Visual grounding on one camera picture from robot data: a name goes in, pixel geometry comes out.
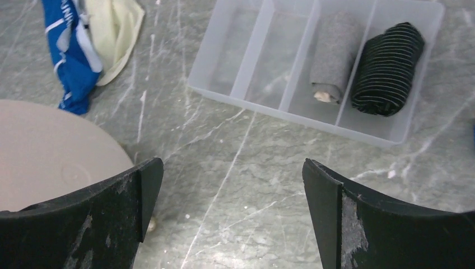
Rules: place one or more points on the black striped rolled underwear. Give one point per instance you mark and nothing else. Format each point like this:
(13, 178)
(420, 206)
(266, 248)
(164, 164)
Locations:
(385, 73)

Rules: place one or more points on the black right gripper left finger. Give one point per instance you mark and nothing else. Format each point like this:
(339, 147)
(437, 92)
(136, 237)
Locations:
(99, 226)

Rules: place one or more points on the clear plastic divided tray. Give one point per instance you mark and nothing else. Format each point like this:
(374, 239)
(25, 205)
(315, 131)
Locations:
(296, 60)

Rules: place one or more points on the grey rolled underwear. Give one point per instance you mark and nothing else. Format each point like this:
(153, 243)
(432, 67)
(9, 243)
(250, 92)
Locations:
(337, 45)

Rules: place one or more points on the cream yellow underwear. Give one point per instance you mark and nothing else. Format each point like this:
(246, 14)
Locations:
(114, 29)

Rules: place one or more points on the cream cylindrical container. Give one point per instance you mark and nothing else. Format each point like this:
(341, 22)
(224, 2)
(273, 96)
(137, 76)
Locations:
(47, 153)

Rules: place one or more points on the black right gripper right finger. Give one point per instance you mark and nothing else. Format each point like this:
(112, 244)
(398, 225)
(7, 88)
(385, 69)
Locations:
(358, 227)

